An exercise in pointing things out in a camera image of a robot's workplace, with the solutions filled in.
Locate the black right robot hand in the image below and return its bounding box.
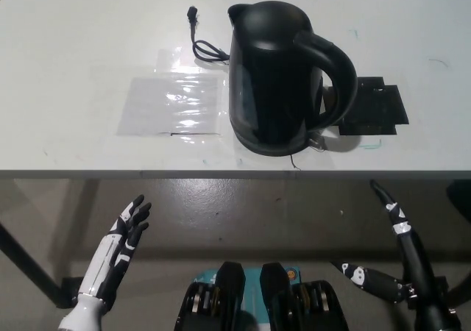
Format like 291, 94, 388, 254
330, 179, 463, 331

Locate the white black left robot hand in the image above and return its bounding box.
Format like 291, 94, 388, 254
78, 194, 152, 312

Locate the transparent kettle switch lever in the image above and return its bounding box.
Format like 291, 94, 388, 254
308, 132, 325, 151

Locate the black electric kettle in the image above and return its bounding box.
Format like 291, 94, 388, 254
227, 0, 359, 157

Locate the black robot body block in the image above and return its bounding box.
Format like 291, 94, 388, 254
174, 260, 247, 331
259, 261, 350, 331

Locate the black object at edge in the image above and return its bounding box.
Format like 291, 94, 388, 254
446, 182, 471, 214

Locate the black table leg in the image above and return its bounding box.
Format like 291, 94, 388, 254
0, 221, 82, 310

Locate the black flat plate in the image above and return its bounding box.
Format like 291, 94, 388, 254
323, 76, 411, 137

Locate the clear plastic sheet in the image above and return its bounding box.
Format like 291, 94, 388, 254
116, 76, 225, 138

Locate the black power cord with plug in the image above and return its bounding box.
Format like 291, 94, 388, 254
187, 6, 232, 66

